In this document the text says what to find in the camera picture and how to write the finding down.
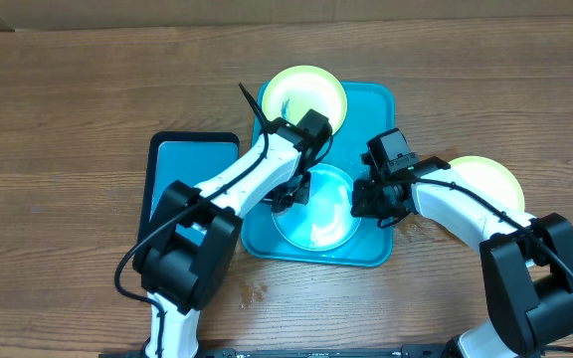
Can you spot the light blue plate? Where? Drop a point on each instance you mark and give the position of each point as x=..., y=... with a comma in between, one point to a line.
x=324, y=222

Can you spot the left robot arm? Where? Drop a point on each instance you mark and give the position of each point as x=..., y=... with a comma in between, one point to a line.
x=185, y=253

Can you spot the large teal serving tray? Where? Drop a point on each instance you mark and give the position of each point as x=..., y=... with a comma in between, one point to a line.
x=370, y=111

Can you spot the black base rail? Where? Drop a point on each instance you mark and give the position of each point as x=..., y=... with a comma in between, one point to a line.
x=405, y=351

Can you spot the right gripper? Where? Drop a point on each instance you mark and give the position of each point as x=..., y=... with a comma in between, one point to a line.
x=366, y=200

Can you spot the small black tray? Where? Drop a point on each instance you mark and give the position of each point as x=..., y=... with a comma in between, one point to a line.
x=156, y=140

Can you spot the blue mat in tray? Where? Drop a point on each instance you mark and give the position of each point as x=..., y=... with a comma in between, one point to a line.
x=190, y=162

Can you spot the yellow-green plate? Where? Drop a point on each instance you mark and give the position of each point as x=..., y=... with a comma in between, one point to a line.
x=291, y=93
x=492, y=178

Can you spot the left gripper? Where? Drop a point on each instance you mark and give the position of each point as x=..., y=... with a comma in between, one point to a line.
x=301, y=197

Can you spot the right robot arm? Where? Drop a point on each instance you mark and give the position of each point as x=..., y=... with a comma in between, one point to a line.
x=526, y=261

